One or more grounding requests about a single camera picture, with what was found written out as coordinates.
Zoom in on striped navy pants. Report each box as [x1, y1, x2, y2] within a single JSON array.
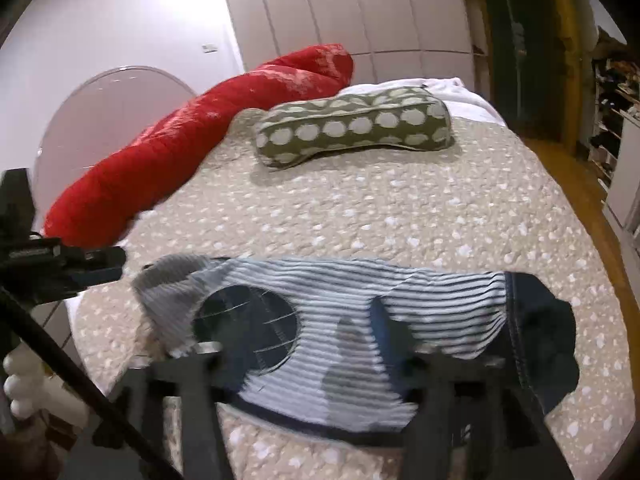
[[132, 255, 579, 446]]

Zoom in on red fleece blanket roll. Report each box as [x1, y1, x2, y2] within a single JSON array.
[[43, 44, 354, 248]]

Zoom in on round white headboard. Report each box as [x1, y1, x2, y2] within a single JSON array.
[[32, 66, 195, 229]]

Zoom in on beige dotted quilt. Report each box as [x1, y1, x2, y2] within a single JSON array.
[[69, 106, 637, 480]]

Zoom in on olive white-dotted bolster pillow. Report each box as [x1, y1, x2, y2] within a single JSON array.
[[254, 87, 454, 169]]

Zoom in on white shelving unit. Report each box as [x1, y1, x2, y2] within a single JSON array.
[[588, 27, 639, 250]]

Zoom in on dark doorway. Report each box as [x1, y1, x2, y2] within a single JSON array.
[[484, 0, 598, 154]]

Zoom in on white wardrobe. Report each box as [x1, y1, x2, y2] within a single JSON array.
[[227, 0, 491, 98]]

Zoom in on wall switch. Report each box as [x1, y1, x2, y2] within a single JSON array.
[[202, 44, 218, 54]]

